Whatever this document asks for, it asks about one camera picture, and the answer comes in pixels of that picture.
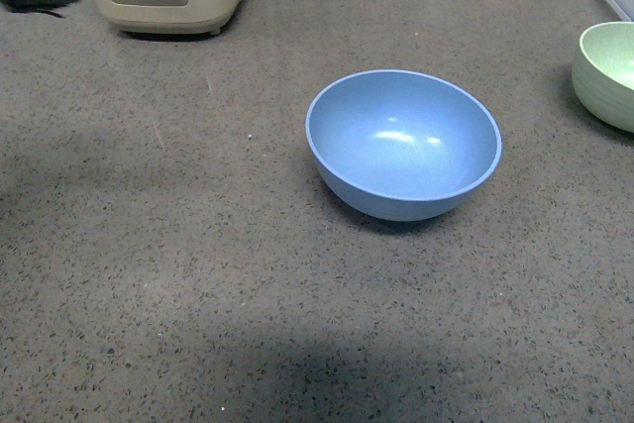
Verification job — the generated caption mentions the green bowl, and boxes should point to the green bowl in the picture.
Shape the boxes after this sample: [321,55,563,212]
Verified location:
[572,21,633,133]

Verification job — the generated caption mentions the blue bowl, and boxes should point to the blue bowl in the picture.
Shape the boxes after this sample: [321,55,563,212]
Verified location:
[305,69,502,222]

